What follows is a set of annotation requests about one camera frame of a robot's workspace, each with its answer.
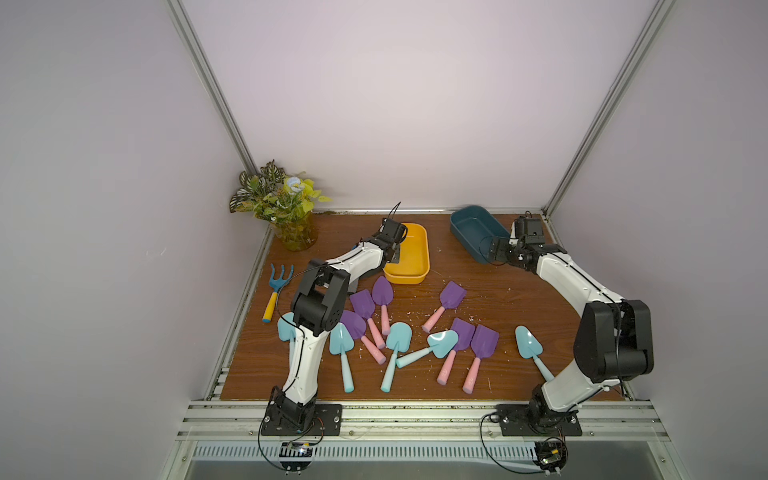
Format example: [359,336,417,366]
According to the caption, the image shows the yellow plastic storage box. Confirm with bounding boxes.
[384,223,431,285]

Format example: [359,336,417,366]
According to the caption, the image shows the teal plastic storage box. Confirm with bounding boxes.
[449,205,510,264]

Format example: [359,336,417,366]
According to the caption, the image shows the purple pointed shovel top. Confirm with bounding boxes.
[372,276,394,336]

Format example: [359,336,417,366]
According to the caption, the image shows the purple pointed shovel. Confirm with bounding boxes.
[372,276,394,336]
[341,310,386,365]

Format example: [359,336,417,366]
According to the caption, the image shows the purple square shovel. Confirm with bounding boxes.
[437,317,475,386]
[422,281,467,333]
[350,289,386,349]
[462,325,500,394]

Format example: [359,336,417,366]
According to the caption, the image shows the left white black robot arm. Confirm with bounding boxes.
[272,217,408,430]

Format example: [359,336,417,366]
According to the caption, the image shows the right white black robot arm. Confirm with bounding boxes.
[489,235,654,430]

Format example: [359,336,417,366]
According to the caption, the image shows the purple pointed shovel lower left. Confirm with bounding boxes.
[341,310,386,365]

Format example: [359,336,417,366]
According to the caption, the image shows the artificial plant in glass vase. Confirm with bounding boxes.
[229,160,331,252]

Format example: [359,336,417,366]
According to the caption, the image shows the teal shovel lying sideways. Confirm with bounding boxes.
[396,329,459,368]

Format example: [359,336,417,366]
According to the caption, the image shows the right small circuit board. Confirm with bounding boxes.
[533,437,569,475]

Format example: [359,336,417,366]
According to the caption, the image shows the small circuit board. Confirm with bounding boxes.
[533,437,569,475]
[278,442,315,474]

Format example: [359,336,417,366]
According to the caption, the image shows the left small circuit board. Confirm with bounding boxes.
[278,442,315,474]

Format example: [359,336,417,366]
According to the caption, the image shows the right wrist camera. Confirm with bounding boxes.
[512,215,546,245]

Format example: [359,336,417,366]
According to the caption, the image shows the blue rake yellow handle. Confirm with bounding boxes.
[262,264,294,323]

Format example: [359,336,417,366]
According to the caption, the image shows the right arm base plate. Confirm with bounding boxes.
[496,404,583,437]

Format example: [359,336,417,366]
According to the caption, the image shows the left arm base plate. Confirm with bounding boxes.
[260,404,343,436]

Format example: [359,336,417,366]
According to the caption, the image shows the aluminium front rail frame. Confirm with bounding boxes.
[161,400,688,479]

